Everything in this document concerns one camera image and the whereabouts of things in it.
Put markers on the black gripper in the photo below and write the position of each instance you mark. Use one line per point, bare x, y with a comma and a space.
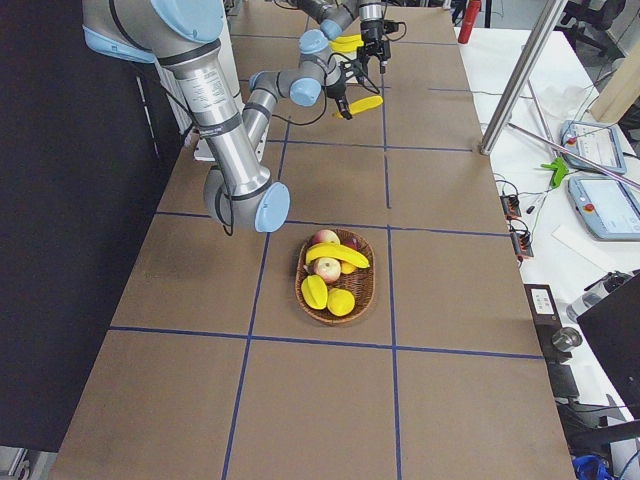
338, 91
370, 32

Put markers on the yellow banana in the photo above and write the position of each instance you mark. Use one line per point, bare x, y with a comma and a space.
346, 43
365, 104
336, 251

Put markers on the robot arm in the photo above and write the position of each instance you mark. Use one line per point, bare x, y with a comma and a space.
334, 18
185, 38

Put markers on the brown wicker basket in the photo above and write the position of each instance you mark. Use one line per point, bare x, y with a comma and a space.
360, 283

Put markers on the red fire extinguisher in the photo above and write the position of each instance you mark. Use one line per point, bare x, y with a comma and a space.
472, 10

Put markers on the red yellow apple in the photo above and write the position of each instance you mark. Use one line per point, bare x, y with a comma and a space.
326, 236

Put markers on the dark purple plum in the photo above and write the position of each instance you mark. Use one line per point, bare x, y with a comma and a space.
351, 243

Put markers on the orange yellow mango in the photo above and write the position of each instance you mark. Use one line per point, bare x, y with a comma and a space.
347, 268

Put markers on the pale peach apple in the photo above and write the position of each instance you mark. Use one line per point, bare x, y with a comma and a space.
329, 269

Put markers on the yellow starfruit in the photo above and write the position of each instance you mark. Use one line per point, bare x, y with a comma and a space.
315, 292

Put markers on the green reacher grabber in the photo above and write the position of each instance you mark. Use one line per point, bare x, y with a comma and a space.
559, 170

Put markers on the teach pendant far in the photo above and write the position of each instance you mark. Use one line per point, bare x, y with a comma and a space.
597, 142

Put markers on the teach pendant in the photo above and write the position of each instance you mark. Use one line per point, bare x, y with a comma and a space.
606, 206
597, 142

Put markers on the teach pendant near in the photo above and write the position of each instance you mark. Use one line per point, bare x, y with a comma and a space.
606, 206

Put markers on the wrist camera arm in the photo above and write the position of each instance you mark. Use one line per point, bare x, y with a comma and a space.
392, 27

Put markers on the aluminium frame post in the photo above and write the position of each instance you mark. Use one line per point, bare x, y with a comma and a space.
525, 64

